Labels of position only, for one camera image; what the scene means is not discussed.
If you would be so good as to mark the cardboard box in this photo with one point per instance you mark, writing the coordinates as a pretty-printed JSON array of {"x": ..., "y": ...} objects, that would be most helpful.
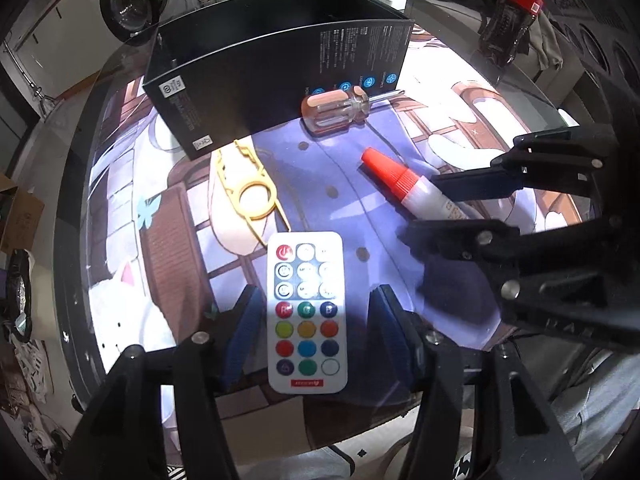
[{"x": 20, "y": 215}]

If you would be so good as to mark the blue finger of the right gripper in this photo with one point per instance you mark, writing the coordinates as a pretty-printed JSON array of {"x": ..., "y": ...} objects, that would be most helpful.
[{"x": 479, "y": 184}]

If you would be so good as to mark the cola bottle red label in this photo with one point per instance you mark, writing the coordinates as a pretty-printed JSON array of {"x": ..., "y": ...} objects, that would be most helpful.
[{"x": 506, "y": 28}]

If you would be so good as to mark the yellow plastic tool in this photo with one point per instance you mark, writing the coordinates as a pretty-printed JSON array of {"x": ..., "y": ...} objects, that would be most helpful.
[{"x": 243, "y": 202}]

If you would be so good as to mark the glue tube with orange cap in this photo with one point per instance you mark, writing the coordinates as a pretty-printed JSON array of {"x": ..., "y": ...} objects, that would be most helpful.
[{"x": 424, "y": 200}]

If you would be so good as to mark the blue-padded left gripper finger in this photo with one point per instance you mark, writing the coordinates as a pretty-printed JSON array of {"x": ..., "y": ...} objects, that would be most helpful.
[{"x": 250, "y": 307}]

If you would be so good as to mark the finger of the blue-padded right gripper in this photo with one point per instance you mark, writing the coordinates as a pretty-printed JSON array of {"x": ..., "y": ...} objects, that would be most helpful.
[{"x": 398, "y": 336}]

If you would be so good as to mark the printed desk mat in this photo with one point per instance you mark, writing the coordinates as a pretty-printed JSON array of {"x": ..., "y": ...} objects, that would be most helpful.
[{"x": 157, "y": 273}]

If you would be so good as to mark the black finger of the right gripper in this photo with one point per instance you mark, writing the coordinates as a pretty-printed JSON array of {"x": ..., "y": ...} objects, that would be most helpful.
[{"x": 450, "y": 242}]

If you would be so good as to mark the white remote with coloured buttons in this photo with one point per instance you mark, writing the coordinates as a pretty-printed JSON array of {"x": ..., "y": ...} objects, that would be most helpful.
[{"x": 306, "y": 324}]

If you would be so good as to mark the orange handled screwdriver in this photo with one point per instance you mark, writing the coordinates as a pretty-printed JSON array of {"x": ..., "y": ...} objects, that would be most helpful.
[{"x": 336, "y": 110}]

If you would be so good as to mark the black storage box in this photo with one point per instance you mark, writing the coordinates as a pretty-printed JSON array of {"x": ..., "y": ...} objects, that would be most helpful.
[{"x": 242, "y": 66}]

